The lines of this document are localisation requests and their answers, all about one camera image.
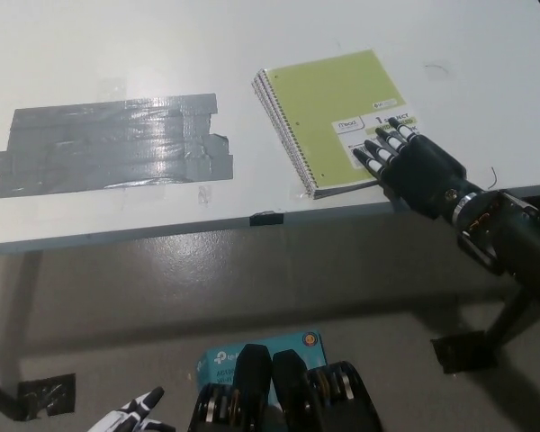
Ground grey duct tape patch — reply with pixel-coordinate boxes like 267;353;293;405
0;92;235;201

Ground small black tape strip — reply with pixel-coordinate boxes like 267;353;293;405
249;211;284;227

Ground green Mead spiral notebook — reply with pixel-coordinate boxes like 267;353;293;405
251;48;422;199

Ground purple spiral notebook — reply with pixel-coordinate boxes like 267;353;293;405
251;70;382;202

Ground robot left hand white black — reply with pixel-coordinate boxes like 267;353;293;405
87;386;176;432

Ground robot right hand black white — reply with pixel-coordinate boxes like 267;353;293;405
351;117;478;221

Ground robot body black blocks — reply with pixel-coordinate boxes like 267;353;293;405
186;343;383;432

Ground teal TP-Link box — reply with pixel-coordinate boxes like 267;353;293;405
195;328;328;400

